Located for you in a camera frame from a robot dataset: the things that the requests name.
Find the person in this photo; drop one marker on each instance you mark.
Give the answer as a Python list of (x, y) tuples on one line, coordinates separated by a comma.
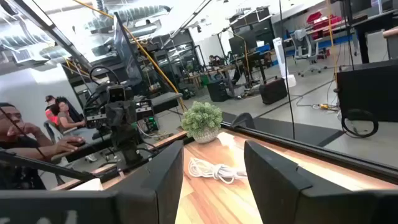
[(63, 119), (49, 113), (214, 59), (18, 146)]

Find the black drawer cabinet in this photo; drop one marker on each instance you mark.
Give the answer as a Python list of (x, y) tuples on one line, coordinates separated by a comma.
[(217, 90)]

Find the grey office chair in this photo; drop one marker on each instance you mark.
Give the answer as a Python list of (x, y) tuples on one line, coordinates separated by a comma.
[(303, 43)]

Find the white tower unit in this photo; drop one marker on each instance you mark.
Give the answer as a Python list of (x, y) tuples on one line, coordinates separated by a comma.
[(281, 59)]

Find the silver air duct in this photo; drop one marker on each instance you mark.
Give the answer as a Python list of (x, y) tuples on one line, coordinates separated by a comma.
[(136, 14)]

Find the black hard case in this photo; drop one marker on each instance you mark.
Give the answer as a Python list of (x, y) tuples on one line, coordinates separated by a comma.
[(273, 91)]

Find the green potted plant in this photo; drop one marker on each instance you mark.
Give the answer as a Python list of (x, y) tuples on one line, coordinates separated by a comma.
[(202, 119)]

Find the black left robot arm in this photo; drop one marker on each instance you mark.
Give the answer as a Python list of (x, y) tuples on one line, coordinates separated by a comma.
[(127, 143)]

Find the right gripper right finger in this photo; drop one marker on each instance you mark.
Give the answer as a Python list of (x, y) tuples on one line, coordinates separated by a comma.
[(273, 193)]

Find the black monitor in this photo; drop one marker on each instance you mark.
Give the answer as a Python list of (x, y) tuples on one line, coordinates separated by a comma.
[(241, 42)]

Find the black chair back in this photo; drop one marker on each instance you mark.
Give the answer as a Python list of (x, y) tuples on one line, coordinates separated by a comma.
[(243, 121)]

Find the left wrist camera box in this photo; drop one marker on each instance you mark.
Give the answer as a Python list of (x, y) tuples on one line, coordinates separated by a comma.
[(116, 93)]

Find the large black crate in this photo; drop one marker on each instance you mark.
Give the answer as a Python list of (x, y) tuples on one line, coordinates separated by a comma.
[(367, 90)]

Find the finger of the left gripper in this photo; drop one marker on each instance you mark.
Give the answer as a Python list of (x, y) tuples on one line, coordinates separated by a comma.
[(129, 113), (112, 114)]

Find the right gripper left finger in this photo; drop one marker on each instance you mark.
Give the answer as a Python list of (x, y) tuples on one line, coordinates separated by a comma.
[(155, 193)]

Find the black metal bar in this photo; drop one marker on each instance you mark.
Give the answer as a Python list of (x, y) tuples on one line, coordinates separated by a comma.
[(46, 166)]

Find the red storage bins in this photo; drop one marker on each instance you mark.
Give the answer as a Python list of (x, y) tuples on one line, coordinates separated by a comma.
[(323, 21)]

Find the black desk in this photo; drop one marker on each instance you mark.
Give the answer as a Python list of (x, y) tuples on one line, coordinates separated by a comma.
[(87, 149)]

